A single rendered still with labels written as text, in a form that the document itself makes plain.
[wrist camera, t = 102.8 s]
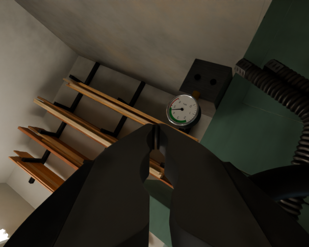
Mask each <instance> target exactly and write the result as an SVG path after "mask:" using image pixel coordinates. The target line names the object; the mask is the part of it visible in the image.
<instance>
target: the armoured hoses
mask: <svg viewBox="0 0 309 247"><path fill-rule="evenodd" d="M234 71H235V72H236V73H237V74H239V75H240V76H242V77H243V78H245V79H246V80H248V81H249V82H251V83H252V84H254V85H255V86H257V87H258V88H259V89H261V90H262V91H264V92H265V93H267V94H268V95H269V96H271V98H273V99H274V100H276V101H278V103H282V105H283V106H286V108H287V109H290V111H291V112H294V114H295V115H298V117H299V118H301V120H302V122H303V126H304V127H303V128H302V129H304V130H303V131H302V135H301V136H300V139H301V140H299V141H298V143H299V145H298V146H297V147H296V148H297V150H296V151H294V152H295V154H296V155H294V156H293V159H294V160H293V161H291V164H292V165H298V164H309V79H307V78H305V77H304V76H301V75H300V74H298V73H297V72H296V71H293V70H292V69H290V68H289V67H287V66H286V65H284V64H282V63H281V62H279V61H278V60H275V59H271V60H270V61H268V62H267V63H266V64H265V65H264V67H263V69H261V68H260V67H258V66H257V65H255V64H254V63H252V62H250V61H249V60H247V59H245V58H242V59H241V60H239V61H238V62H237V63H236V65H235V68H234ZM305 198H307V197H295V198H287V199H281V200H279V201H278V202H277V204H278V205H280V206H281V207H282V208H283V209H284V210H285V211H286V212H287V213H289V214H290V215H291V216H292V217H293V218H294V219H295V220H296V221H298V220H299V218H298V215H300V214H301V212H300V210H301V209H303V207H302V204H304V203H305V201H304V200H303V199H305Z"/></svg>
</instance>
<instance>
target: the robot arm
mask: <svg viewBox="0 0 309 247"><path fill-rule="evenodd" d="M155 139H156V148H157V149H159V150H160V152H161V153H162V154H163V155H164V157H165V166H164V175H165V176H166V177H167V178H168V180H169V181H170V182H171V184H172V186H173V188H174V189H173V191H172V195H171V206H170V216H169V226H170V234H171V241H172V247H309V234H308V233H307V232H306V231H305V230H304V229H303V227H302V226H301V225H300V224H299V223H298V222H297V221H296V220H295V219H294V218H293V217H292V216H291V215H290V214H289V213H287V212H286V211H285V210H284V209H283V208H282V207H281V206H280V205H278V204H277V203H276V202H275V201H274V200H273V199H272V198H270V197H269V195H267V194H266V193H265V192H264V191H263V190H262V189H261V188H259V187H258V186H257V185H256V184H255V183H254V182H252V181H251V180H250V179H249V178H248V177H247V176H246V175H244V174H243V173H242V172H241V171H240V170H239V169H238V168H236V167H235V166H234V165H233V164H232V163H231V162H222V161H221V160H220V159H219V158H218V157H217V156H216V155H215V154H213V153H212V152H211V151H210V150H208V149H207V148H206V147H204V146H203V145H201V144H200V143H198V142H197V141H195V140H193V139H192V138H190V137H188V136H186V135H185V134H183V133H181V132H179V131H177V130H176V129H174V128H172V127H170V126H169V125H167V124H163V123H159V124H151V123H147V124H145V125H143V126H142V127H140V128H138V129H137V130H135V131H133V132H132V133H130V134H128V135H127V136H125V137H123V138H121V139H120V140H118V141H116V142H115V143H113V144H111V145H110V146H109V147H107V148H106V149H105V150H104V151H102V152H101V153H100V154H99V155H98V156H97V157H96V158H95V159H94V160H93V161H92V162H85V163H84V164H83V165H82V166H80V167H79V168H78V169H77V170H76V171H75V172H74V173H73V174H72V175H71V176H70V177H69V178H68V179H67V180H66V181H65V182H64V183H63V184H62V185H61V186H60V187H58V188H57V189H56V190H55V191H54V192H53V193H52V194H51V195H50V196H49V197H48V198H47V199H46V200H45V201H44V202H43V203H42V204H41V205H40V206H39V207H37V208H36V209H35V210H34V211H33V212H32V213H31V214H30V215H29V216H28V218H27V219H26V220H25V221H24V222H23V223H22V224H21V225H20V226H19V227H18V229H17V230H16V231H15V232H14V233H13V235H12V236H11V237H10V238H9V240H8V241H7V242H6V243H5V245H4V246H3V247H149V223H150V194H149V192H148V191H147V189H146V188H145V186H144V185H143V183H144V182H145V180H146V179H147V178H148V176H149V174H150V152H151V151H152V149H155Z"/></svg>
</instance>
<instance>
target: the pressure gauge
mask: <svg viewBox="0 0 309 247"><path fill-rule="evenodd" d="M200 94H201V93H200V92H198V91H193V93H192V95H189V94H180V95H177V96H175V97H174V98H172V99H171V100H170V102H169V103H168V105H167V109H166V114H167V118H168V119H169V121H170V122H171V123H173V124H174V125H175V126H177V127H179V128H182V129H188V128H191V127H193V126H195V125H196V124H197V123H198V121H199V120H200V118H201V108H200V106H199V104H198V102H197V101H198V99H199V96H200ZM181 108H183V111H181V110H176V109H181Z"/></svg>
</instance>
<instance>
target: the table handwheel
mask: <svg viewBox="0 0 309 247"><path fill-rule="evenodd" d="M248 178H249V179H250V180H251V181H252V182H254V183H255V184H256V185H257V186H258V187H259V188H261V189H262V190H263V191H264V192H265V193H266V194H267V195H269V197H270V198H272V199H273V200H274V201H278V200H281V199H287V198H295V197H307V196H309V164H298V165H289V166H283V167H278V168H273V169H269V170H265V171H262V172H259V173H256V174H253V175H251V176H248Z"/></svg>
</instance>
